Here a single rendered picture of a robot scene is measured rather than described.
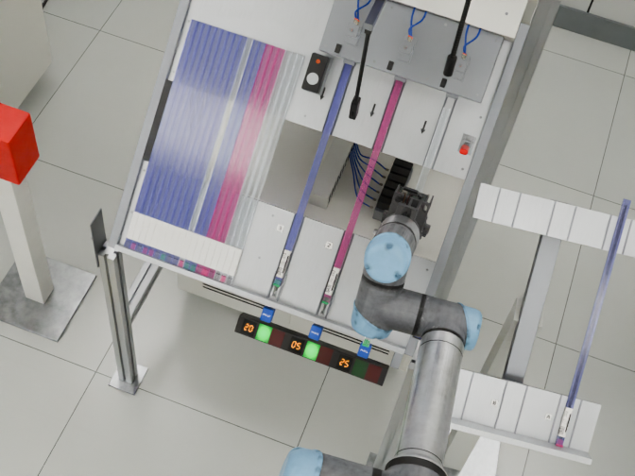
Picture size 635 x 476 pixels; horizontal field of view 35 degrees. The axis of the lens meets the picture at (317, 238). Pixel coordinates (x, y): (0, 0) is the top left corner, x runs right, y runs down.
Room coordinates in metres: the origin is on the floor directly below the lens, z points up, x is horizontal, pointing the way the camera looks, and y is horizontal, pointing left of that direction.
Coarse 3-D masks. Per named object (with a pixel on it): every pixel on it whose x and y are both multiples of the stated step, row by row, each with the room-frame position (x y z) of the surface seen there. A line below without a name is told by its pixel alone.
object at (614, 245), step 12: (624, 204) 1.22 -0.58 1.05; (624, 216) 1.20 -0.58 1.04; (612, 240) 1.17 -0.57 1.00; (612, 252) 1.15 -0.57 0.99; (612, 264) 1.13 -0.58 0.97; (600, 288) 1.10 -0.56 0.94; (600, 300) 1.08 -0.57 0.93; (588, 324) 1.04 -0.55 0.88; (588, 336) 1.02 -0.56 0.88; (588, 348) 1.00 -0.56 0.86; (576, 372) 0.97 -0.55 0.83; (576, 384) 0.95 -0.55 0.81
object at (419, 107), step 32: (192, 0) 1.55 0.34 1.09; (224, 0) 1.55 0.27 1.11; (256, 0) 1.55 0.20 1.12; (288, 0) 1.55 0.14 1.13; (320, 0) 1.55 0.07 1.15; (256, 32) 1.50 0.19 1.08; (288, 32) 1.50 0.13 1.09; (320, 32) 1.50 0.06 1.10; (320, 96) 1.41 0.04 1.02; (352, 96) 1.41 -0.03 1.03; (384, 96) 1.41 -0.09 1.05; (416, 96) 1.41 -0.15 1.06; (320, 128) 1.36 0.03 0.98; (352, 128) 1.36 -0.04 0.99; (416, 128) 1.36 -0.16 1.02; (448, 128) 1.36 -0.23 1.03; (480, 128) 1.36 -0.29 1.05; (416, 160) 1.31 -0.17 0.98; (448, 160) 1.32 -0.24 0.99
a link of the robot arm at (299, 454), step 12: (288, 456) 0.56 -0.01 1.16; (300, 456) 0.56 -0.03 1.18; (312, 456) 0.56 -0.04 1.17; (324, 456) 0.57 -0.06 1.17; (288, 468) 0.54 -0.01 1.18; (300, 468) 0.54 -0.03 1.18; (312, 468) 0.54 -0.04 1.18; (324, 468) 0.54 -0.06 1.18; (336, 468) 0.55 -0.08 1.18; (348, 468) 0.55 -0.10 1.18; (360, 468) 0.56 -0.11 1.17; (372, 468) 0.56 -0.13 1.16
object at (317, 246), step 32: (128, 224) 1.20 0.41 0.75; (256, 224) 1.21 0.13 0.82; (288, 224) 1.21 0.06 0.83; (320, 224) 1.21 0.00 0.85; (256, 256) 1.15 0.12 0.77; (320, 256) 1.16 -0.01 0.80; (352, 256) 1.16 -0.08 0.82; (416, 256) 1.17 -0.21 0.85; (256, 288) 1.10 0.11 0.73; (288, 288) 1.11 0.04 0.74; (320, 288) 1.11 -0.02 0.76; (352, 288) 1.11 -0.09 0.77; (416, 288) 1.12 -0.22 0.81
